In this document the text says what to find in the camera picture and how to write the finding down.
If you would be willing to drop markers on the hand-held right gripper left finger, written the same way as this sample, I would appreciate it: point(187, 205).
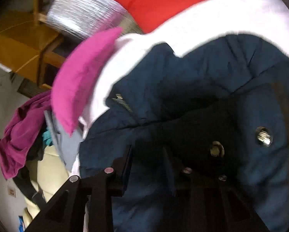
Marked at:
point(124, 174)

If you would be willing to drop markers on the black garment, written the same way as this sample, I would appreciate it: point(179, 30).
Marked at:
point(26, 181)

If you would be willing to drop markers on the teal garment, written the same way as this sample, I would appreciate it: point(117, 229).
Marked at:
point(47, 137)

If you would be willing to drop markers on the grey garment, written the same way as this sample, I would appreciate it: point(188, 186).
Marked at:
point(67, 147)

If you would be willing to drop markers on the purple garment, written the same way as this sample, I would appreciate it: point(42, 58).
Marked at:
point(21, 130)

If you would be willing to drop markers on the red pillow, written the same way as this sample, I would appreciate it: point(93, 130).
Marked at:
point(163, 2)

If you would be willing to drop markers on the magenta pillow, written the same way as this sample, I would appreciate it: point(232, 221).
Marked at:
point(81, 77)

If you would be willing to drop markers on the wooden cabinet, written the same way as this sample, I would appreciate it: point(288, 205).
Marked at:
point(16, 46)

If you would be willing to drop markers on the wall socket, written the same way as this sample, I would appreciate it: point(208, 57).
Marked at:
point(12, 192)

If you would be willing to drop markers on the navy blue padded jacket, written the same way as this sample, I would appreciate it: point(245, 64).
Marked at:
point(183, 77)

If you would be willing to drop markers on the cream leather sofa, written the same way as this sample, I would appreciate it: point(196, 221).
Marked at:
point(50, 174)

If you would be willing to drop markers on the pale pink embossed blanket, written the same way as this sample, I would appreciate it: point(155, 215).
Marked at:
point(231, 17)

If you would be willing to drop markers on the silver foil insulation sheet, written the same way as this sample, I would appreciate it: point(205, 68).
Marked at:
point(81, 12)

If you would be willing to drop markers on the small blue object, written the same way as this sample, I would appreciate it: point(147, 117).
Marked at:
point(21, 223)

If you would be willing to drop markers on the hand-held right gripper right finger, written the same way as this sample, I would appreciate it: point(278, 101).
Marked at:
point(198, 198)

